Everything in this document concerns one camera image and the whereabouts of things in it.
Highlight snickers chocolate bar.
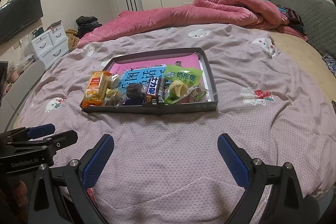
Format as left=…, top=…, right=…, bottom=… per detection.
left=143, top=77, right=166, bottom=108

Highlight pile of dark clothes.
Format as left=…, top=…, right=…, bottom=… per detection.
left=76, top=16, right=102, bottom=38

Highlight blue cookie packet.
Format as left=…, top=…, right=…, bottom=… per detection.
left=123, top=98, right=143, bottom=106

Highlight yellow snack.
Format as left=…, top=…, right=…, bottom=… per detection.
left=109, top=74, right=121, bottom=89

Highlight brown fuzzy blanket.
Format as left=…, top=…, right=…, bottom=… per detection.
left=65, top=29, right=80, bottom=52

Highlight pink and blue book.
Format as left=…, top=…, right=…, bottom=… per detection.
left=109, top=52, right=203, bottom=89

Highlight small green cake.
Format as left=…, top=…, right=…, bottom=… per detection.
left=104, top=88, right=127, bottom=107

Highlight white drawer cabinet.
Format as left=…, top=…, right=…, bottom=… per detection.
left=30, top=22, right=69, bottom=69

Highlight red pink quilt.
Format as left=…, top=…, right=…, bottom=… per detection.
left=77, top=0, right=308, bottom=48

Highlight orange cracker packet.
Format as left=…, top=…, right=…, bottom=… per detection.
left=81, top=71, right=112, bottom=108

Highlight black wall television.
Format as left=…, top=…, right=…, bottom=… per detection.
left=0, top=0, right=43, bottom=44

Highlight green milk candy bag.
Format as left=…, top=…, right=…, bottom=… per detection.
left=164, top=65, right=203, bottom=105

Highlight grey padded headboard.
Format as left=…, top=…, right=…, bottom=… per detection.
left=270, top=0, right=336, bottom=57

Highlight pink patterned bed sheet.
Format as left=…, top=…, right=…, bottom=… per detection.
left=18, top=24, right=335, bottom=223

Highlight person's left hand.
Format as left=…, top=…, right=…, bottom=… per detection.
left=1, top=176, right=29, bottom=223

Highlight dark folded clothes by headboard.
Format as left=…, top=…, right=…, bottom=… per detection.
left=263, top=0, right=309, bottom=41

